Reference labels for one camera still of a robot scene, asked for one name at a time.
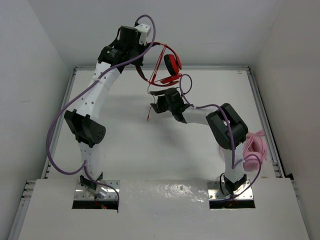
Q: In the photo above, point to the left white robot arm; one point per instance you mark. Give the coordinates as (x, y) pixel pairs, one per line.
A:
(83, 120)

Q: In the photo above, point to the metal base plate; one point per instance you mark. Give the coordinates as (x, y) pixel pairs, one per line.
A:
(106, 192)
(217, 191)

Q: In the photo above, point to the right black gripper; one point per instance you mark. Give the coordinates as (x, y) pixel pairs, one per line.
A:
(159, 107)

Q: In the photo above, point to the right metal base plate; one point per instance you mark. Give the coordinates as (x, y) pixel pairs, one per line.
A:
(217, 191)

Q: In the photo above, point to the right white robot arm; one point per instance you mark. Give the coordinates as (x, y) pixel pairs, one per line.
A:
(228, 128)

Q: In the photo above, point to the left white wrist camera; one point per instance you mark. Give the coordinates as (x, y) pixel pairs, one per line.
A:
(144, 30)

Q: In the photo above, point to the pink headphones with cable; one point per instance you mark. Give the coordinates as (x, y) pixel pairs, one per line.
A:
(253, 153)

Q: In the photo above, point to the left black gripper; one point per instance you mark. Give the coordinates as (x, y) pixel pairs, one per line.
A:
(139, 46)

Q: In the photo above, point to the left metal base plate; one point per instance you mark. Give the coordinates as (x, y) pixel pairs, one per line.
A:
(106, 192)

